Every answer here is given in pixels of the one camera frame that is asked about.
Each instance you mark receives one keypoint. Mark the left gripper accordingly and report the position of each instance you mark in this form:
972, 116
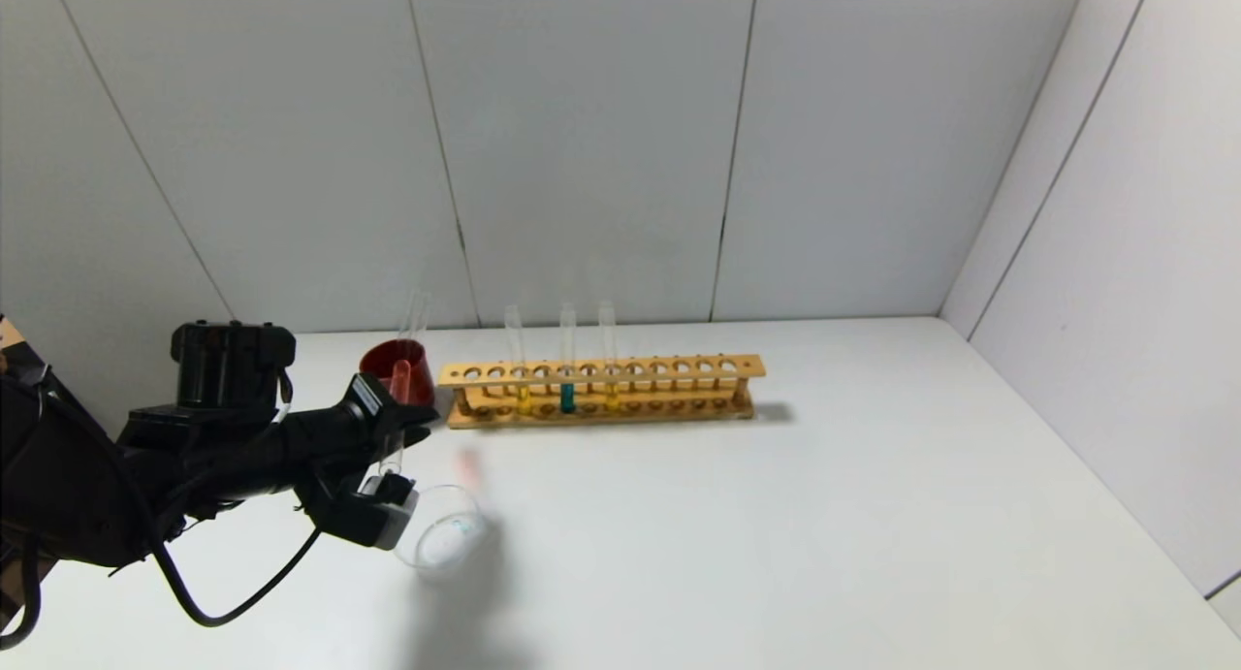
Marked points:
369, 401

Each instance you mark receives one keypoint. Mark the test tube with red pigment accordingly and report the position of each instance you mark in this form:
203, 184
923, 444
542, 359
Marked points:
399, 379

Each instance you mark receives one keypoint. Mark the test tube with yellow pigment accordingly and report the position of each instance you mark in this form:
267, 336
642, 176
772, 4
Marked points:
612, 397
525, 400

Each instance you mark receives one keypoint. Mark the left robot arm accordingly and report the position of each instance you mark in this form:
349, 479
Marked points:
97, 495

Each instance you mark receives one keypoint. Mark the empty clear test tube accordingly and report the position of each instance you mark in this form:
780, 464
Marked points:
422, 316
407, 321

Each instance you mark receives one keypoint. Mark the test tube with green pigment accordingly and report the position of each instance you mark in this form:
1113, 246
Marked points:
567, 398

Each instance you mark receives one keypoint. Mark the wooden test tube rack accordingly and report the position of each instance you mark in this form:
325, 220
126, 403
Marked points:
601, 395

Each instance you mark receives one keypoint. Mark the dark red plastic cup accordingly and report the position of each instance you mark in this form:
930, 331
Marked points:
419, 374

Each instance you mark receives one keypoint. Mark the clear glass beaker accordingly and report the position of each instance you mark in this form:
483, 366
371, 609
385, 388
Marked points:
454, 539

